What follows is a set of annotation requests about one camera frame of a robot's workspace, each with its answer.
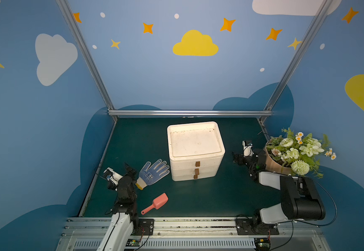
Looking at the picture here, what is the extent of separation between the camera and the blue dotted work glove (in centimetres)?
90

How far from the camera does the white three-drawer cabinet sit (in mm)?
747

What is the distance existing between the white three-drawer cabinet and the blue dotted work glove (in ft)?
0.33
